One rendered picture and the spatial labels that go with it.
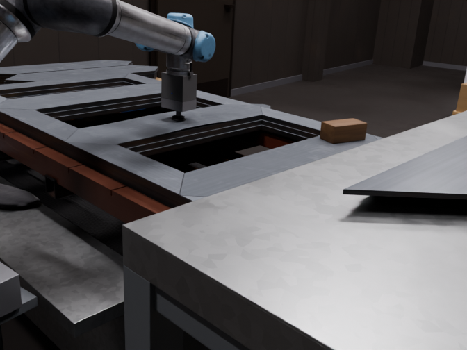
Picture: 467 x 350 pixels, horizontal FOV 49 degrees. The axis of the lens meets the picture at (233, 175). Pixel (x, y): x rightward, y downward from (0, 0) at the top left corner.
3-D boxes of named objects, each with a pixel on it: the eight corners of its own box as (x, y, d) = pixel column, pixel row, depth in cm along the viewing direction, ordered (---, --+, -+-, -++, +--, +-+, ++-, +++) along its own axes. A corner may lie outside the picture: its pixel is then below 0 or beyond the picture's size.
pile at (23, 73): (124, 69, 280) (124, 58, 278) (171, 81, 255) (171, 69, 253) (-29, 82, 226) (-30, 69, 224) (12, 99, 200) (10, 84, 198)
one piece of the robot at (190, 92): (205, 61, 151) (203, 115, 157) (182, 57, 156) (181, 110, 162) (183, 63, 144) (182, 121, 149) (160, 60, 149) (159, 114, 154)
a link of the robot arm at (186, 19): (158, 12, 143) (178, 12, 150) (158, 53, 147) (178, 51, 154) (180, 14, 139) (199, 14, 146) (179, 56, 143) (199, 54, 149)
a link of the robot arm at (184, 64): (178, 51, 153) (199, 54, 149) (178, 67, 155) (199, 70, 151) (160, 53, 148) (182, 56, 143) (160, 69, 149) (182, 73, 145)
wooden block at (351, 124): (351, 134, 151) (353, 117, 150) (365, 139, 147) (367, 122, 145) (319, 138, 146) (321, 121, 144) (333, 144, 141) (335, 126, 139)
